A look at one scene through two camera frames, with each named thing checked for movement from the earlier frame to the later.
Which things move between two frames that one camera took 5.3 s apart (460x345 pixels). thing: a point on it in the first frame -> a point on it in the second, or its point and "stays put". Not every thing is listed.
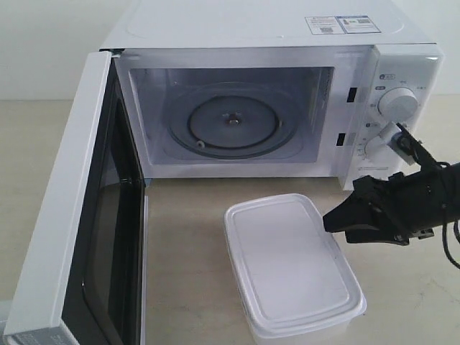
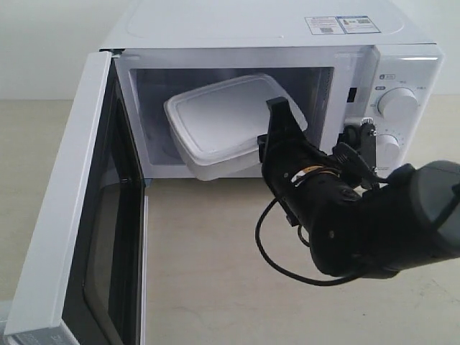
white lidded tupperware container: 295,279 -> 215,129
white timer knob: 376,150 -> 388,152
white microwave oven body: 275,88 stays put
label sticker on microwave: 341,24 stays put
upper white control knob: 398,104 stays put
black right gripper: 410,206 -> 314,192
